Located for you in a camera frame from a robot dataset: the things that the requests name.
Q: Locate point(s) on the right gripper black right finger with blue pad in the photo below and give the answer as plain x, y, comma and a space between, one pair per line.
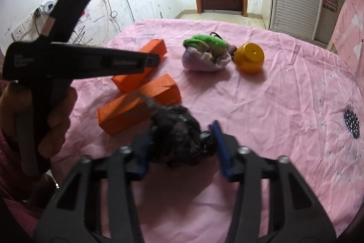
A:
295, 213

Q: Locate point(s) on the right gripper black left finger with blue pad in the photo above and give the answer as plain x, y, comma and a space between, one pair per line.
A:
74, 213

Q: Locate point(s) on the orange box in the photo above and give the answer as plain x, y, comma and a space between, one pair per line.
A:
133, 70
130, 110

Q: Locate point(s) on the black plastic bag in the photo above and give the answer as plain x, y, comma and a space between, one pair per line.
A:
177, 139

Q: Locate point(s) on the person's left hand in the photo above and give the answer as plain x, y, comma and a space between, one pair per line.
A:
37, 118

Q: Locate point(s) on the pink bed sheet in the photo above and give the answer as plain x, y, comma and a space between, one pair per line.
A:
305, 103

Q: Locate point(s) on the green purple plush toy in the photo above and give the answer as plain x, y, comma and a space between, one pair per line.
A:
207, 53

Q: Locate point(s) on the yellow toy pot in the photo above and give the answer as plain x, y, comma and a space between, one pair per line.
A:
249, 58

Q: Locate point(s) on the pink bed curtain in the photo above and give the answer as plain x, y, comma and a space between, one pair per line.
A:
348, 35

